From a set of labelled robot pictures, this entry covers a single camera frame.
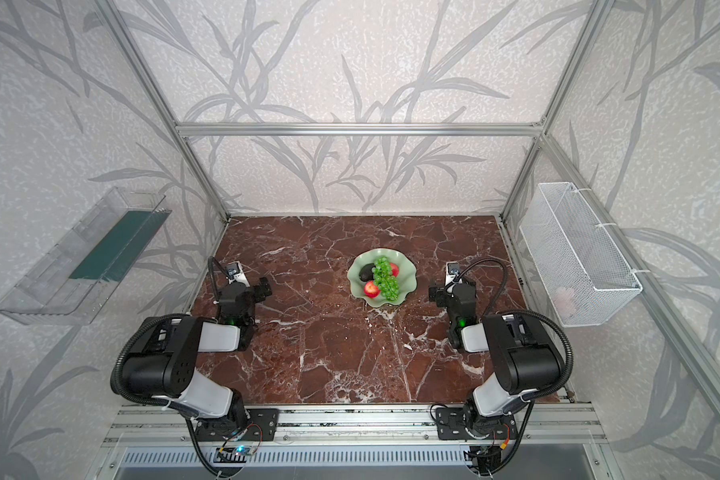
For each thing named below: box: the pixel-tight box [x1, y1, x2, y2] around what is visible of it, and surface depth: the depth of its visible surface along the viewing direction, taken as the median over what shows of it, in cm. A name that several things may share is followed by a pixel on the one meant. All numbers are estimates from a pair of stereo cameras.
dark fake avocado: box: [359, 262, 376, 282], surface depth 99 cm
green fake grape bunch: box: [371, 256, 399, 302], surface depth 96 cm
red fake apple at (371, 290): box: [364, 280, 381, 299], surface depth 96 cm
